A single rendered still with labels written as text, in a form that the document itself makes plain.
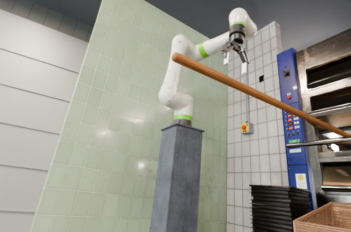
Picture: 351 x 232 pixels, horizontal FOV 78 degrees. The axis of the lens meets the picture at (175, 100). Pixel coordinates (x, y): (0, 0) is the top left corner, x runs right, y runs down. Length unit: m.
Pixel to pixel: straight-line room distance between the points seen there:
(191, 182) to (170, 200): 0.17
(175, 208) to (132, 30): 1.59
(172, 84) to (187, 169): 0.53
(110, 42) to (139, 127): 0.78
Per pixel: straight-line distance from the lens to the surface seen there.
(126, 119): 1.85
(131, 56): 2.07
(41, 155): 3.17
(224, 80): 0.77
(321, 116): 1.84
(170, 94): 1.39
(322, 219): 1.73
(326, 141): 1.53
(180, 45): 1.54
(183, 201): 1.35
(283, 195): 1.60
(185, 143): 1.38
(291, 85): 2.17
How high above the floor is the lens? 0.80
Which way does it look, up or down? 23 degrees up
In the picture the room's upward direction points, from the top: 6 degrees clockwise
